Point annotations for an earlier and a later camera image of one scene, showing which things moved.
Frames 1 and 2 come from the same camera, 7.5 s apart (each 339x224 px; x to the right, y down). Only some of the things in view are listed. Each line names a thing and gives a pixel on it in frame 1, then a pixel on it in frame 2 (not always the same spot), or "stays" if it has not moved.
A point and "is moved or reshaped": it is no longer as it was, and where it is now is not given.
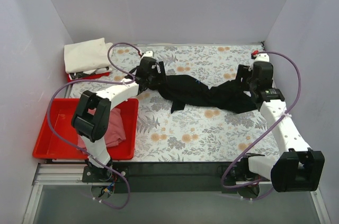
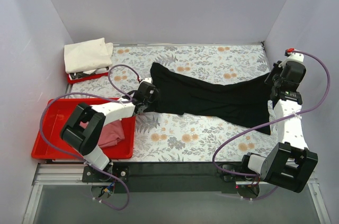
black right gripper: [241, 74] -> [273, 76]
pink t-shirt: [116, 131] stays
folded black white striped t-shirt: [83, 74] stays
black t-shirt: [231, 96] is moved or reshaped
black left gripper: [160, 73] -> [152, 94]
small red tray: [95, 76] stays
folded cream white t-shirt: [87, 55] stays
